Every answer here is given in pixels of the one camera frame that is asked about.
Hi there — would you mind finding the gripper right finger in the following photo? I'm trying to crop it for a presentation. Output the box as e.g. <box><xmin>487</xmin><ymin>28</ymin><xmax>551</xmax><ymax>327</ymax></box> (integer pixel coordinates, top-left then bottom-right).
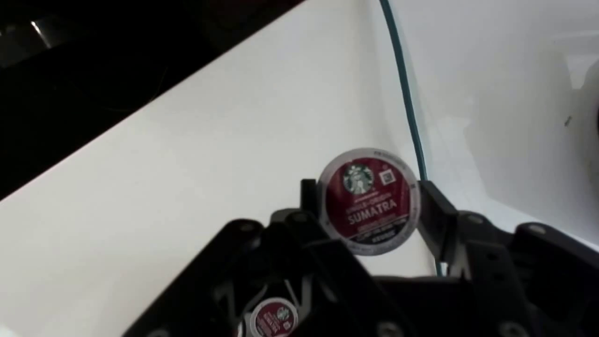
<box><xmin>418</xmin><ymin>181</ymin><xmax>599</xmax><ymax>337</ymax></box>

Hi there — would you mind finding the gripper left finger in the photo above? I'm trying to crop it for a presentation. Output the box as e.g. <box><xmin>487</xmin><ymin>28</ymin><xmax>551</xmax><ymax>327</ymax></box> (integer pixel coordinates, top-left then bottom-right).
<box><xmin>123</xmin><ymin>179</ymin><xmax>408</xmax><ymax>337</ymax></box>

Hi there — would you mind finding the red-lidded coffee pod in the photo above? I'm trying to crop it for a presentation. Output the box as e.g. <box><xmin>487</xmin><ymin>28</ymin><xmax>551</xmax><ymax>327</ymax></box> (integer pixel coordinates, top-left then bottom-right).
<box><xmin>238</xmin><ymin>297</ymin><xmax>300</xmax><ymax>337</ymax></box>
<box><xmin>317</xmin><ymin>148</ymin><xmax>421</xmax><ymax>256</ymax></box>

